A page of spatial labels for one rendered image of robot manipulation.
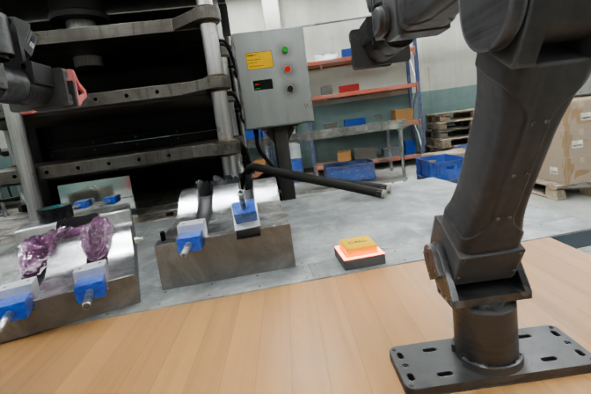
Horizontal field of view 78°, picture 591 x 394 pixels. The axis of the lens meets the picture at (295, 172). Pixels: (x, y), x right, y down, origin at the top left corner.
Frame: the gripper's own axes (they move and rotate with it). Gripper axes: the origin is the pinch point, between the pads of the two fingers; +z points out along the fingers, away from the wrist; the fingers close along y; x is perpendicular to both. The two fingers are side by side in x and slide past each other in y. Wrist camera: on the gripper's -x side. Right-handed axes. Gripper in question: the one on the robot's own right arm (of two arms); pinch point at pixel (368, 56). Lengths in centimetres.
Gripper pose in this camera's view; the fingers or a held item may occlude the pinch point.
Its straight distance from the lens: 77.5
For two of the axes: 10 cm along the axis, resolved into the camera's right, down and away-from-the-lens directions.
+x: 1.3, 9.9, 1.1
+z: -0.3, -1.0, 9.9
